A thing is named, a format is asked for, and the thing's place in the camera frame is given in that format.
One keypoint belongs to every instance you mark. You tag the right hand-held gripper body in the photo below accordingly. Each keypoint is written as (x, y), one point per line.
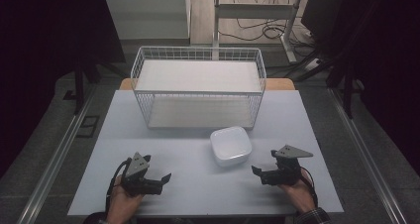
(286, 171)

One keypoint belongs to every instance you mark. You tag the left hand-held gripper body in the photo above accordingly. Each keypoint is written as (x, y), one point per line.
(140, 181)

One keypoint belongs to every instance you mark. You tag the white square bowl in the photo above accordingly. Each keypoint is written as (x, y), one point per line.
(230, 146)

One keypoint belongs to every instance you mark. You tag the person's right hand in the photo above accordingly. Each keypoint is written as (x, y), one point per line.
(298, 195)

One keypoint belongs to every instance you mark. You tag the person's left hand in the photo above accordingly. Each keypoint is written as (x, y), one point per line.
(121, 204)

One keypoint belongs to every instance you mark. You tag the plaid shirt sleeve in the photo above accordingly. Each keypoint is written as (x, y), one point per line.
(313, 216)

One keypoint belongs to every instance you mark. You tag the dark shirt sleeve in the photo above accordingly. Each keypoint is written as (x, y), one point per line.
(95, 219)

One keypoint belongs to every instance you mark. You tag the white power strip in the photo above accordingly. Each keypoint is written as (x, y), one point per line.
(312, 64)

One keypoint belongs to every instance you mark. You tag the black stand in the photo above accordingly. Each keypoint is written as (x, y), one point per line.
(346, 82)
(79, 85)

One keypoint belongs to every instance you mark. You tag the white cabinet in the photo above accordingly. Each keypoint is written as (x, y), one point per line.
(148, 16)

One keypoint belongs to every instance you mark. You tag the metal floor rail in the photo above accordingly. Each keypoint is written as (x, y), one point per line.
(52, 158)
(366, 158)

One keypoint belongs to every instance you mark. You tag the white metal desk frame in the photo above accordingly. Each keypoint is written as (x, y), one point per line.
(254, 11)

